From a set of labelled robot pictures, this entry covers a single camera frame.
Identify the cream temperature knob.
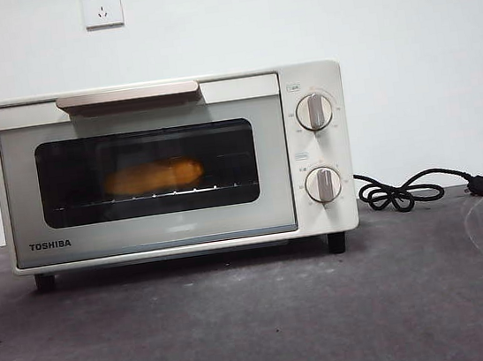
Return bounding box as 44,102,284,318
293,91,336,134

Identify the cream timer knob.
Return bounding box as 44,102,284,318
303,164,345,207

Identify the cream Toshiba toaster oven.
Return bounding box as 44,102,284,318
0,56,366,297

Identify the glass oven door with handle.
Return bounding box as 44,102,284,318
0,68,300,269

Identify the metal wire oven rack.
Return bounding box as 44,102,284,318
50,178,256,214

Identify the yellow corn cob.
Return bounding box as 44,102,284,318
101,154,207,199

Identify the black power cable with plug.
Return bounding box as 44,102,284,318
353,157,483,218

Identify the white wall socket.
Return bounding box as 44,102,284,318
81,0,125,32

